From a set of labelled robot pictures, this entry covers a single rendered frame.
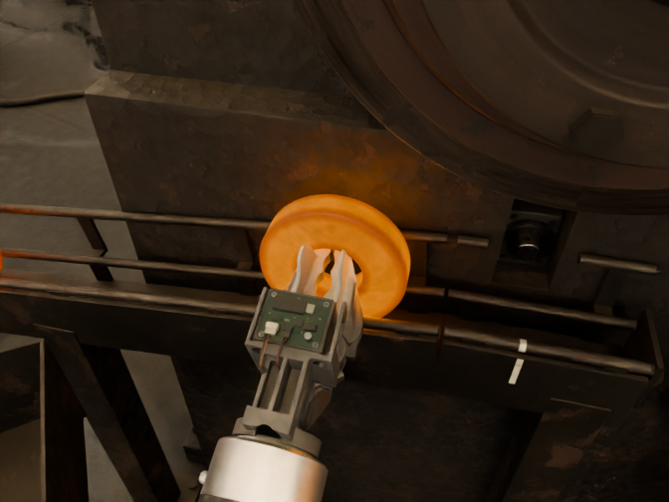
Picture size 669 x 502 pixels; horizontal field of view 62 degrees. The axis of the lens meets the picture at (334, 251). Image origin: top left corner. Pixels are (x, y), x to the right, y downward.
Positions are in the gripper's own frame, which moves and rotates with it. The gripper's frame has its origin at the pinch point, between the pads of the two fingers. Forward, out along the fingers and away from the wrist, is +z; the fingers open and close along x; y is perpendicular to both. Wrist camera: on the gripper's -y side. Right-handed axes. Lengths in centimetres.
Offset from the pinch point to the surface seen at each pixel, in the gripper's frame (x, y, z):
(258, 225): 10.0, -3.7, 3.7
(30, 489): 24.5, -8.6, -27.2
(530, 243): -19.4, -3.2, 6.8
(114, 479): 47, -74, -21
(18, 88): 181, -116, 122
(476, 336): -15.1, -3.7, -4.6
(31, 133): 151, -107, 91
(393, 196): -4.8, 1.5, 6.6
